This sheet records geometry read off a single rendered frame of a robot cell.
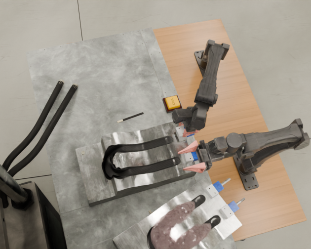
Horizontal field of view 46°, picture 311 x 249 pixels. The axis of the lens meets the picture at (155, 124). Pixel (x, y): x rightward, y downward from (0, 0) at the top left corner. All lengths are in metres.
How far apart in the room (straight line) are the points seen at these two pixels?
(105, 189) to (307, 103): 1.99
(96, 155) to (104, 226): 0.31
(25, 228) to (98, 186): 0.36
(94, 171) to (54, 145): 0.25
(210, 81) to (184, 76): 0.49
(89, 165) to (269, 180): 0.86
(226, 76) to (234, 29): 1.33
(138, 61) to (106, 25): 1.21
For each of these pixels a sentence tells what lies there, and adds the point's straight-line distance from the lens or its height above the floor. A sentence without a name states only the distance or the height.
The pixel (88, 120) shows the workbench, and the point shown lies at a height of 0.80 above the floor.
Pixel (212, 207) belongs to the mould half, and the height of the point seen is 0.86.
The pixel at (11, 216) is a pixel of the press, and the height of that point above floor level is 0.79.
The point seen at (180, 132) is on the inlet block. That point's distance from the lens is 1.65.
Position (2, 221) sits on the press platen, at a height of 1.03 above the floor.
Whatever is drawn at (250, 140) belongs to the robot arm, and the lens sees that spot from 1.39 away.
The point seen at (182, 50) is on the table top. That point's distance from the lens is 2.06.
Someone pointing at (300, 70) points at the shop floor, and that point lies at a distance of 3.28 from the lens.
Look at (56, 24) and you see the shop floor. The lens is 3.20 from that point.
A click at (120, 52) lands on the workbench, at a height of 0.80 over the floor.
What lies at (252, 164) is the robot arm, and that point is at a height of 0.96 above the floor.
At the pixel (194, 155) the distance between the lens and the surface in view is 1.66.
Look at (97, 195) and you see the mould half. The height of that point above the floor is 0.86.
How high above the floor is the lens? 2.44
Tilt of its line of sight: 65 degrees down
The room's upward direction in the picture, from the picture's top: 13 degrees clockwise
